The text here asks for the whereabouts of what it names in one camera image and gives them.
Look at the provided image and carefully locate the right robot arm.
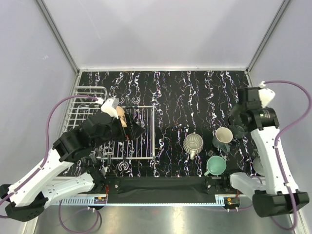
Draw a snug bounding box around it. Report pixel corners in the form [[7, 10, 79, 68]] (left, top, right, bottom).
[[221, 87, 310, 217]]

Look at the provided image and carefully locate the white slotted cable duct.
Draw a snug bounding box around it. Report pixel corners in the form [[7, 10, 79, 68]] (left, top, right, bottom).
[[62, 196, 108, 206]]

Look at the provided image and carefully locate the tan ceramic mug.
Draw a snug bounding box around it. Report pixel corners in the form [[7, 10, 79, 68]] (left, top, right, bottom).
[[116, 106, 127, 127]]

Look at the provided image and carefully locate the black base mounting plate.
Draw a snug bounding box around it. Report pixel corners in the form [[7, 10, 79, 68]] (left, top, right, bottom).
[[102, 177, 237, 195]]

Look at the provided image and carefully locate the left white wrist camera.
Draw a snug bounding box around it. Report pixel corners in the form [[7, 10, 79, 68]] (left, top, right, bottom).
[[96, 97, 119, 118]]

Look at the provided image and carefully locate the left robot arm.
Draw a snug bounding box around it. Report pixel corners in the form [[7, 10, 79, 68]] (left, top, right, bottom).
[[0, 112, 145, 222]]

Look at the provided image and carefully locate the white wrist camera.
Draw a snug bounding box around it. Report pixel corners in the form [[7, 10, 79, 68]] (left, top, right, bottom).
[[96, 97, 119, 118], [258, 81, 275, 108]]

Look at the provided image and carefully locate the dark mug cream interior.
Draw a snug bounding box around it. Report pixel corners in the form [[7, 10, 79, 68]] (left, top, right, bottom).
[[213, 127, 233, 153]]

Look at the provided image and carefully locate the metal wire dish rack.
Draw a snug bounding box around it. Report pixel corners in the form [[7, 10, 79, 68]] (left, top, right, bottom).
[[61, 86, 156, 160]]

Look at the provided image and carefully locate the dark green cup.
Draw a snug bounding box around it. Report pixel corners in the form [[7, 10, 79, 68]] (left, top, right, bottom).
[[230, 125, 248, 139]]

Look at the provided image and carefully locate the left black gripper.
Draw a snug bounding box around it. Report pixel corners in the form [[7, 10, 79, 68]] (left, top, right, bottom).
[[92, 112, 145, 150]]

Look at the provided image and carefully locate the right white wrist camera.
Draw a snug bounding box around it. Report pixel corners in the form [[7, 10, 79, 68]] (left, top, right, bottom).
[[258, 81, 275, 108]]

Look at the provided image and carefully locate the mint green mug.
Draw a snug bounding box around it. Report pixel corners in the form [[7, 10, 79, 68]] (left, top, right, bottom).
[[204, 156, 227, 176]]

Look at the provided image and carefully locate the ribbed grey mug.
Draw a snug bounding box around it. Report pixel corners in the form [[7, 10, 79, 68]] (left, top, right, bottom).
[[183, 133, 203, 160]]

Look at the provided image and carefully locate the grey glazed mug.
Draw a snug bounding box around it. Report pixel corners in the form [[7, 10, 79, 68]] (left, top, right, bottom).
[[253, 156, 264, 176]]

